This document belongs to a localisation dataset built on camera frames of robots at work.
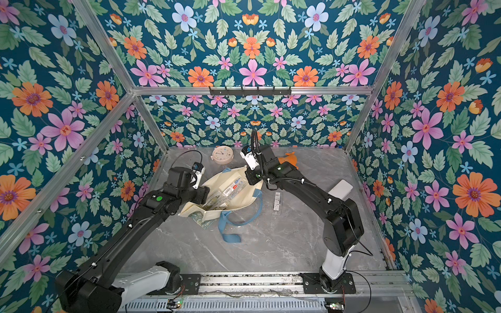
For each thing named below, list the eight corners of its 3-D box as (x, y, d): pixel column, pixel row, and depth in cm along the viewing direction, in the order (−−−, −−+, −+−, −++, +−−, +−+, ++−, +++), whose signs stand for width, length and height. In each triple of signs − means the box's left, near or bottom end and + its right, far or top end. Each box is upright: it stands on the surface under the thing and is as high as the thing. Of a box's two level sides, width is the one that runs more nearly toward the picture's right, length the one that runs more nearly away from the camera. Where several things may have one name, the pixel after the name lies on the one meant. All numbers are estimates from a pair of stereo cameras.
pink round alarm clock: (211, 164, 114) (210, 160, 112) (214, 149, 122) (213, 145, 120) (232, 164, 114) (231, 160, 112) (234, 149, 122) (233, 145, 120)
